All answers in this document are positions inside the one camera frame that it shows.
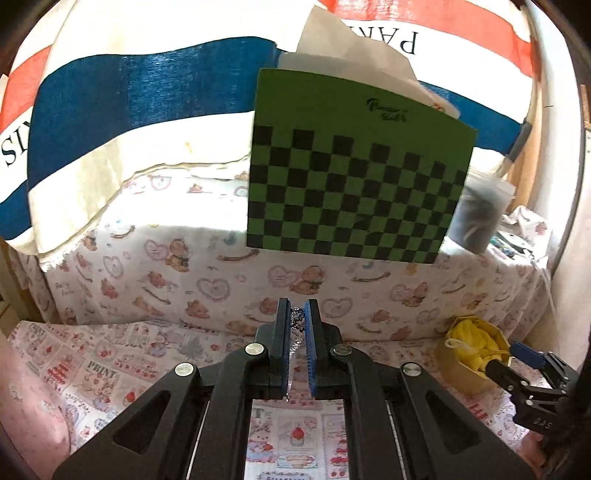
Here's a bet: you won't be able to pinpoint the gold octagonal jewelry box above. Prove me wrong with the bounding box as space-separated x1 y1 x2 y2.
435 316 510 396

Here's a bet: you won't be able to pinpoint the person right hand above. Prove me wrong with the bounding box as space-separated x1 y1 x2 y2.
519 431 547 479

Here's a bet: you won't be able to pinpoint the yellow cloth pouch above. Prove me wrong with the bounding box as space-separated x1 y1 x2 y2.
444 316 510 376

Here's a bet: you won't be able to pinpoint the baby bear print cloth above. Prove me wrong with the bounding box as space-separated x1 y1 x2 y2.
5 169 550 341

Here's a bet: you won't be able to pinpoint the clear plastic jar dark contents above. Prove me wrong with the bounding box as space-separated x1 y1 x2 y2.
447 171 516 255

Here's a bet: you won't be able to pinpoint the green checkered tissue box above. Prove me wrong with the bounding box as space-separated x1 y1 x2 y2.
245 69 476 264

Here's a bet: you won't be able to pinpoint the white tissue paper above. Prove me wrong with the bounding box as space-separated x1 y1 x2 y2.
279 6 460 119

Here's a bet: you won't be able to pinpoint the wooden window frame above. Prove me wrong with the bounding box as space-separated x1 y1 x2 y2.
497 1 547 210

